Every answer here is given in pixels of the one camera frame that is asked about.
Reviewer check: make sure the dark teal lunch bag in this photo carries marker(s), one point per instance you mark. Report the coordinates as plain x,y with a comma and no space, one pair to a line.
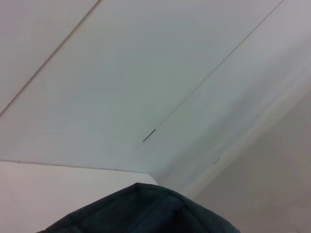
145,213

